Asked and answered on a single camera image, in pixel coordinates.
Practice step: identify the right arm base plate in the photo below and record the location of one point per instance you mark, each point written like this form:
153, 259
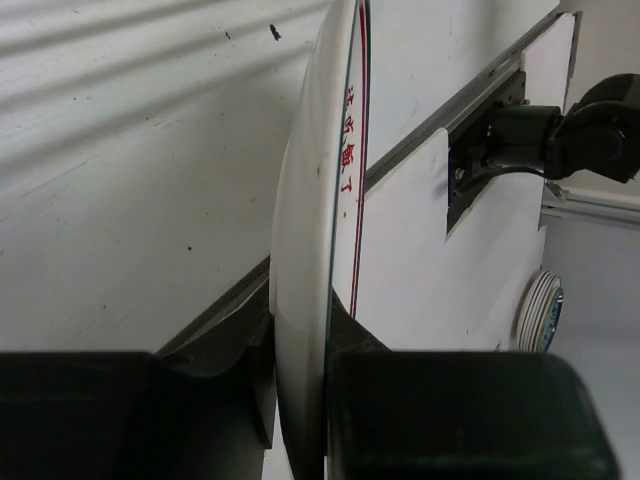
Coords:
467, 147

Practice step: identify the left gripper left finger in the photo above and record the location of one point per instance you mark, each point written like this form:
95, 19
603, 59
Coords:
204, 411

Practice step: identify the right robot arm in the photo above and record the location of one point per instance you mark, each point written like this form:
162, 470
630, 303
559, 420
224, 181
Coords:
600, 134

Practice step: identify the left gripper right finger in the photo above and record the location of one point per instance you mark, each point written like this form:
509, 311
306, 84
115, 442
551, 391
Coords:
456, 415

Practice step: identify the orange patterned round plate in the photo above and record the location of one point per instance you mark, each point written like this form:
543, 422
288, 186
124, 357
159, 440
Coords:
317, 229

